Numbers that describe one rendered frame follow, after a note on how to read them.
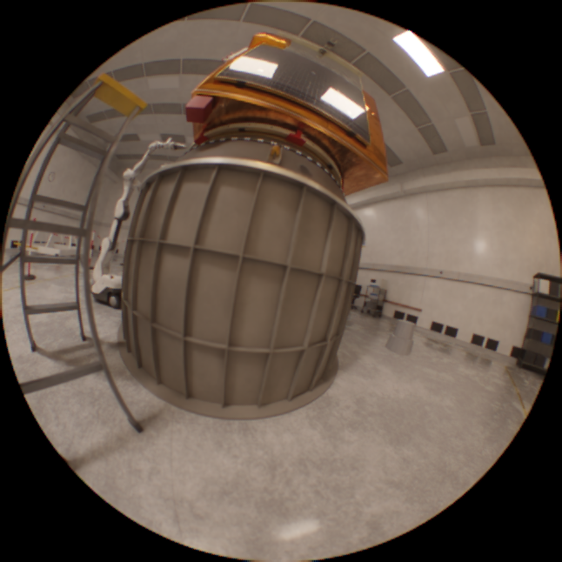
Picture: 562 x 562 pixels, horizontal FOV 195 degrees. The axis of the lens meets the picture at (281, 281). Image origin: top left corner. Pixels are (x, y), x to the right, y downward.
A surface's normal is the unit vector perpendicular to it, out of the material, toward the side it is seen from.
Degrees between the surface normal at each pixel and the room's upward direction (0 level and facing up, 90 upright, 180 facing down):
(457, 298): 90
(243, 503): 0
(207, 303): 90
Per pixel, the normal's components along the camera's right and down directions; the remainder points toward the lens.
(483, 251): -0.90, -0.16
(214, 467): 0.20, -0.98
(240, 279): 0.25, 0.11
